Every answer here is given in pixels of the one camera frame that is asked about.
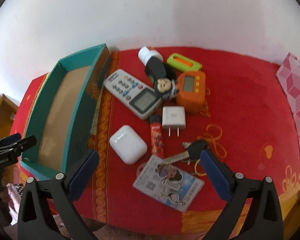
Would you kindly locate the card with cartoon stickers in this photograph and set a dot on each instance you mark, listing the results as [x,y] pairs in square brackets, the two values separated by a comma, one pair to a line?
[150,180]

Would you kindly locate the red printed blanket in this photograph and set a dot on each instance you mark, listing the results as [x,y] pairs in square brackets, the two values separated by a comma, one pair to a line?
[240,105]

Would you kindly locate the white charger plug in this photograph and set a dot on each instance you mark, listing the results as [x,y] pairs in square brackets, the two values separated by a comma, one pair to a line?
[173,116]

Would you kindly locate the black plastic device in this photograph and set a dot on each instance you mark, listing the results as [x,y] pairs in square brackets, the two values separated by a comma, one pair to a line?
[157,67]

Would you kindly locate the green case orange insert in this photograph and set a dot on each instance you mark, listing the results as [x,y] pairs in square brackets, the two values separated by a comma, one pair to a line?
[196,66]

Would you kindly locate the teal cardboard box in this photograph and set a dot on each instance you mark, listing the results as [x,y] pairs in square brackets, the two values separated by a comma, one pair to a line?
[57,110]

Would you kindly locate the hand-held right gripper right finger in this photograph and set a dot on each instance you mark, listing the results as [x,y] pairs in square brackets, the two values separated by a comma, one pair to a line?
[215,172]

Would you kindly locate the key with black head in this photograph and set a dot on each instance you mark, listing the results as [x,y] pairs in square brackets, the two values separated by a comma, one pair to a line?
[197,148]

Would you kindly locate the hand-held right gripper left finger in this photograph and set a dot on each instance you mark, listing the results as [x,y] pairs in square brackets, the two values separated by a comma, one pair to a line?
[85,170]

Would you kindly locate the white bottle orange label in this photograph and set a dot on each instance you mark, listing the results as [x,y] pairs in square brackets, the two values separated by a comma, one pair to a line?
[146,53]

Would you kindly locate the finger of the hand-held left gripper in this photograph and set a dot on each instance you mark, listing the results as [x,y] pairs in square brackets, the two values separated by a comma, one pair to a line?
[7,140]
[25,142]

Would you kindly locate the wooden shelf unit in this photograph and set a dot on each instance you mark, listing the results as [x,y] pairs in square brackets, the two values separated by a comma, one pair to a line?
[3,122]

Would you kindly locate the white earbuds case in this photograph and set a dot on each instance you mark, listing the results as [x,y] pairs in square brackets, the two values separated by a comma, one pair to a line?
[127,143]

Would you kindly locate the red lighter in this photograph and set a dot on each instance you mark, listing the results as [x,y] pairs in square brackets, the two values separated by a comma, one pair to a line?
[157,140]

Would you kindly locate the white remote control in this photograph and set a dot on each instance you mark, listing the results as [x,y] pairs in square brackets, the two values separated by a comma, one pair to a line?
[140,102]

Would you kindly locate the orange timer with monkey figure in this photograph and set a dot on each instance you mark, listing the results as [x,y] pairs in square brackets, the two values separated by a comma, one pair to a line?
[190,97]

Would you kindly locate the pink cube pattern cloth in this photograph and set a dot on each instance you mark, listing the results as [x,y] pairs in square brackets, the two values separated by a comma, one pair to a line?
[297,105]

